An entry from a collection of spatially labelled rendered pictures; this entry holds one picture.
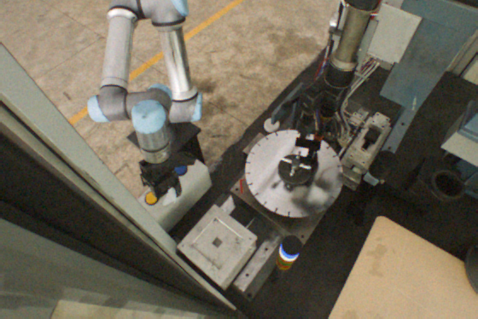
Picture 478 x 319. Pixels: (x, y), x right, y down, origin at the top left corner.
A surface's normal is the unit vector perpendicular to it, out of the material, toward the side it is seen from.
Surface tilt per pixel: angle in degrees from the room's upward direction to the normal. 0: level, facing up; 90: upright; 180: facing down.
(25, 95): 90
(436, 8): 90
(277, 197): 0
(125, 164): 0
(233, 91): 0
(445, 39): 90
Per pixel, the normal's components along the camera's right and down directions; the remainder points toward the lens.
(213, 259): -0.02, -0.55
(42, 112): 0.79, 0.50
